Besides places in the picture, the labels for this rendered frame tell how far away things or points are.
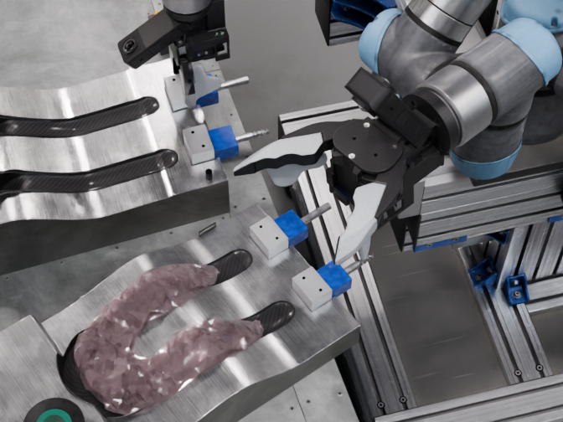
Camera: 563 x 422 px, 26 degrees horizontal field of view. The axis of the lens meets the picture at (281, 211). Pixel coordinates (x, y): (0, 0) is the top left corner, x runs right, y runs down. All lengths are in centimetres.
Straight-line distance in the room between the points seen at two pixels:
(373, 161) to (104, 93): 88
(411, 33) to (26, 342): 70
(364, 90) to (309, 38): 209
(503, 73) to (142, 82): 86
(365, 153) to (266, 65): 199
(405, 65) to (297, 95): 172
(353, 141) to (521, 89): 19
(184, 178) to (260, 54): 135
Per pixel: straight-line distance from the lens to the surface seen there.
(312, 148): 118
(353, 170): 117
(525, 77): 126
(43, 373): 169
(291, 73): 313
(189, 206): 188
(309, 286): 176
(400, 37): 138
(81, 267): 189
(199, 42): 181
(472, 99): 122
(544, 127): 172
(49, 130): 194
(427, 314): 252
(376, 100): 111
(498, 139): 132
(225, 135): 188
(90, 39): 217
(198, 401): 167
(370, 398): 240
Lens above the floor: 241
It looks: 57 degrees down
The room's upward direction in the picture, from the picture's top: straight up
